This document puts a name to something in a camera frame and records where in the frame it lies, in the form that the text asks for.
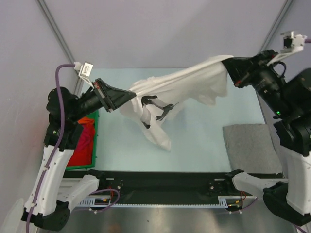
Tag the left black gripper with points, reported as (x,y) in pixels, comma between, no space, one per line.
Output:
(114,97)

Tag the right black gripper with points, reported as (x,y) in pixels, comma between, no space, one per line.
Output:
(241,69)

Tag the white printed t-shirt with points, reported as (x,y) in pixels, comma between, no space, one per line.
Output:
(161,98)

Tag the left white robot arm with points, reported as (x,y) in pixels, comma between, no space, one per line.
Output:
(44,208)

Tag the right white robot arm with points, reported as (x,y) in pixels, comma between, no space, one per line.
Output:
(291,103)

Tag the green plastic bin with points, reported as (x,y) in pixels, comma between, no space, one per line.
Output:
(94,115)

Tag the orange t-shirt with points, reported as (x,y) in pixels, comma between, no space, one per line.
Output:
(86,121)

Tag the magenta t-shirt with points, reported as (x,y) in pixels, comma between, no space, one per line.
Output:
(86,140)

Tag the red t-shirt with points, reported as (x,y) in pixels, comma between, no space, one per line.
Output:
(81,158)

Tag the folded grey t-shirt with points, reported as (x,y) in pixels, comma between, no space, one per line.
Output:
(250,148)

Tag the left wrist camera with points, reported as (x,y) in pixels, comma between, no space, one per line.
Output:
(84,71)

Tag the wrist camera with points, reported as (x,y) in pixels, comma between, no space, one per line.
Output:
(292,43)
(84,71)

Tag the right corner aluminium post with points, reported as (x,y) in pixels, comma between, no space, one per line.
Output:
(276,24)

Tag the corner aluminium post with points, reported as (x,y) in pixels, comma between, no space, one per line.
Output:
(55,29)
(276,24)

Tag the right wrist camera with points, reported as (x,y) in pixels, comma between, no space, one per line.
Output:
(292,43)

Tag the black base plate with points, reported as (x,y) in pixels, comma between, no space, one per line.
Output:
(164,188)

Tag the aluminium frame rail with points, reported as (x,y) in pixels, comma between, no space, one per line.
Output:
(70,186)

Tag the left corner aluminium post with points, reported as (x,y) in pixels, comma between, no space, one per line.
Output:
(55,29)

